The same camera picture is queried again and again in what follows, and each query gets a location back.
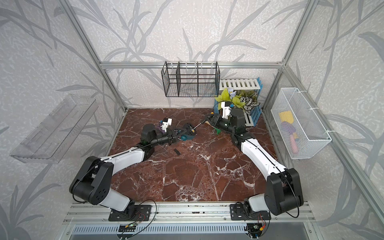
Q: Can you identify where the black wire wall basket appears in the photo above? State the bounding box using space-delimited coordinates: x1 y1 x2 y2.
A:
161 62 221 98

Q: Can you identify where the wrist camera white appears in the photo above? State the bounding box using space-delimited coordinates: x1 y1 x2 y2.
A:
220 102 234 120
160 118 173 133

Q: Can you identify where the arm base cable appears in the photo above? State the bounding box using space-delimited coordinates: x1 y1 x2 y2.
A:
116 197 158 240
245 209 272 240

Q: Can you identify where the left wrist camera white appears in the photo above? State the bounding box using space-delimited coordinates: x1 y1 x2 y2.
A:
160 118 173 133

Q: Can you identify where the green wooden mini rake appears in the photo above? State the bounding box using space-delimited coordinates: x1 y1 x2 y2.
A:
214 127 222 135

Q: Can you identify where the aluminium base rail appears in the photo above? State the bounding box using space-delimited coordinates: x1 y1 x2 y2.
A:
63 202 316 225

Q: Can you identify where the yellow black screwdriver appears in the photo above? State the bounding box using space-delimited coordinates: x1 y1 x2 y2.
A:
193 112 215 130

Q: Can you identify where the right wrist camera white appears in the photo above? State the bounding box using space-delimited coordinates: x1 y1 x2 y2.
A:
220 102 234 120

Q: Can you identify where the clear acrylic wall shelf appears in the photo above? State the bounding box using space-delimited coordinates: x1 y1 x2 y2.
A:
10 94 99 164

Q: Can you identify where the white wire wall basket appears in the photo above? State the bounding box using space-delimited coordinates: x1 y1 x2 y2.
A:
271 88 332 160

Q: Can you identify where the yellow sponge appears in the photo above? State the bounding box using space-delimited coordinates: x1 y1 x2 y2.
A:
279 111 295 124

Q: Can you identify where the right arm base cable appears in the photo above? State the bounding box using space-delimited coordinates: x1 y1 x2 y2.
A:
245 209 272 240

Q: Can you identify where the blue white slatted crate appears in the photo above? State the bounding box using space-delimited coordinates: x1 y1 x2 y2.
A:
214 78 263 127

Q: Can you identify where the left arm base cable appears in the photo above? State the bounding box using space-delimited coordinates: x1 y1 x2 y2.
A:
116 197 158 240

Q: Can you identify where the potted artificial plant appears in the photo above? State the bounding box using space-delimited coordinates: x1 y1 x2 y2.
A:
215 88 260 115

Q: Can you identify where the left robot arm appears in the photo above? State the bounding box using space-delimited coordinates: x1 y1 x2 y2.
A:
69 124 193 222

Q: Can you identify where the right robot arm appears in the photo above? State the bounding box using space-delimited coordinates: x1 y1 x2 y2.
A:
203 109 304 220

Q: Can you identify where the teal alarm clock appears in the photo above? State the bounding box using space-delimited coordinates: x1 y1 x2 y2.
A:
180 123 197 141

